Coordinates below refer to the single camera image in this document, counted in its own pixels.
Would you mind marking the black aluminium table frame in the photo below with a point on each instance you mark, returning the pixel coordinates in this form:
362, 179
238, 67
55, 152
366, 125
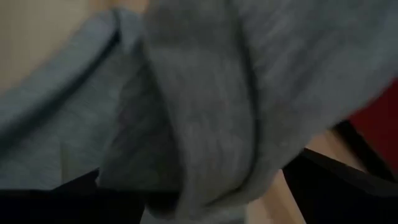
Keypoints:
363, 149

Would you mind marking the grey t-shirt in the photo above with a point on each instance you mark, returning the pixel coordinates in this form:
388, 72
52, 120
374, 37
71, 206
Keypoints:
202, 93

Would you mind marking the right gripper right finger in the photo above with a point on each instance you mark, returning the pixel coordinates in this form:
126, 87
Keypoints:
335, 193

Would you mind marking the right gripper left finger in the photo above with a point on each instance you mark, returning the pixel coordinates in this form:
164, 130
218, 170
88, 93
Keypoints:
93, 202

